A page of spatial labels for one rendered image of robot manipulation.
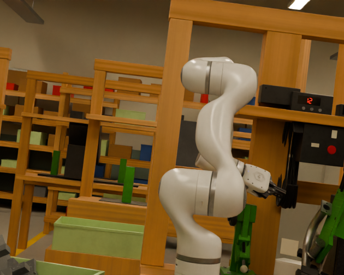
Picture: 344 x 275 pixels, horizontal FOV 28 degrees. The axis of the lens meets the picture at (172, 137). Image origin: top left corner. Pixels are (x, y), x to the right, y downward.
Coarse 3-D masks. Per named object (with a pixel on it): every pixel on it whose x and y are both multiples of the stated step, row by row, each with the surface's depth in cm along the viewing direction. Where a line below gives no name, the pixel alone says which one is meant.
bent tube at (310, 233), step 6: (324, 204) 242; (330, 204) 243; (324, 210) 240; (330, 210) 241; (318, 216) 243; (324, 216) 243; (312, 222) 246; (318, 222) 245; (312, 228) 246; (306, 234) 247; (312, 234) 247; (306, 240) 246; (306, 246) 244; (306, 258) 239; (306, 264) 237
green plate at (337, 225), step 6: (336, 192) 244; (342, 192) 237; (336, 198) 241; (342, 198) 235; (336, 204) 238; (342, 204) 232; (336, 210) 236; (342, 210) 232; (330, 216) 240; (336, 216) 233; (342, 216) 234; (330, 222) 237; (336, 222) 232; (342, 222) 234; (324, 228) 241; (330, 228) 234; (336, 228) 233; (342, 228) 234; (324, 234) 238; (330, 234) 232; (336, 234) 233; (342, 234) 234; (324, 240) 236
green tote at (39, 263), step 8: (40, 264) 204; (48, 264) 203; (56, 264) 203; (40, 272) 204; (48, 272) 203; (56, 272) 203; (64, 272) 202; (72, 272) 202; (80, 272) 201; (88, 272) 201; (96, 272) 201; (104, 272) 201
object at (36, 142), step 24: (24, 96) 1160; (48, 96) 1160; (72, 96) 1193; (48, 120) 1173; (0, 144) 1158; (48, 144) 1172; (0, 168) 1157; (96, 168) 1169; (0, 192) 1162; (24, 192) 1167; (72, 192) 1205
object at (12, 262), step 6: (0, 246) 190; (6, 246) 190; (0, 252) 189; (6, 252) 190; (12, 258) 200; (12, 264) 198; (18, 264) 197; (24, 264) 196; (12, 270) 197; (18, 270) 196; (24, 270) 197
